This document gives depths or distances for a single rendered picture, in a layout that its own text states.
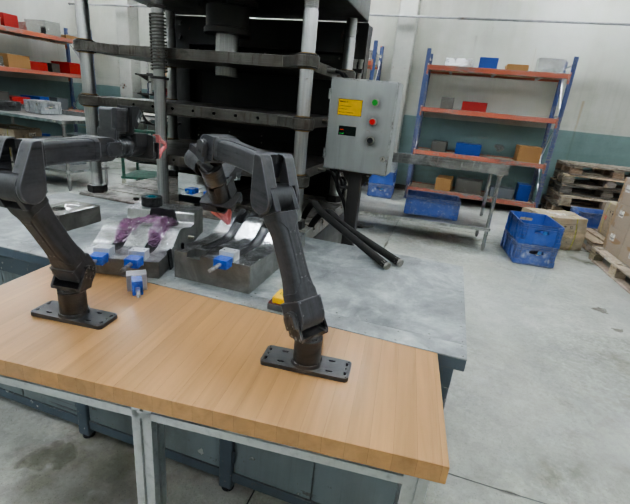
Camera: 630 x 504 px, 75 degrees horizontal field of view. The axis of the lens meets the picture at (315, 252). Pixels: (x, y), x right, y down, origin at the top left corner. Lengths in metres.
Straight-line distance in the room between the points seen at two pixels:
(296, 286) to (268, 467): 0.86
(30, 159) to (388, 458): 0.87
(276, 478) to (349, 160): 1.32
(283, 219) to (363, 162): 1.10
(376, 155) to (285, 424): 1.37
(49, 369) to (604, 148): 7.79
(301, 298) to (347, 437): 0.28
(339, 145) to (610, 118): 6.44
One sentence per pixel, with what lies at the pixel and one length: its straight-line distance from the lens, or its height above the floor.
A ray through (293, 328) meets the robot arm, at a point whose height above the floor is 0.91.
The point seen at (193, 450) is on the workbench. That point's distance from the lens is 1.73.
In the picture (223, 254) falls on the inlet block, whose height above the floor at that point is 0.91.
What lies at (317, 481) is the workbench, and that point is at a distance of 1.56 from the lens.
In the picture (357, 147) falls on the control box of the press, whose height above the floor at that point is 1.18.
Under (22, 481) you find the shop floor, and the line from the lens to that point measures 1.98.
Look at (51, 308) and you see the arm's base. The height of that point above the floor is 0.81.
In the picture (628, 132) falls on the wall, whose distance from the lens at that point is 8.13.
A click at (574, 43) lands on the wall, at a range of 7.95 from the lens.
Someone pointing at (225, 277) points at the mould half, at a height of 0.84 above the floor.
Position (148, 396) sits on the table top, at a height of 0.80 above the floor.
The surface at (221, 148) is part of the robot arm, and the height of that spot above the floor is 1.23.
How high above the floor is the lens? 1.35
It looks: 20 degrees down
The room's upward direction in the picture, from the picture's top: 6 degrees clockwise
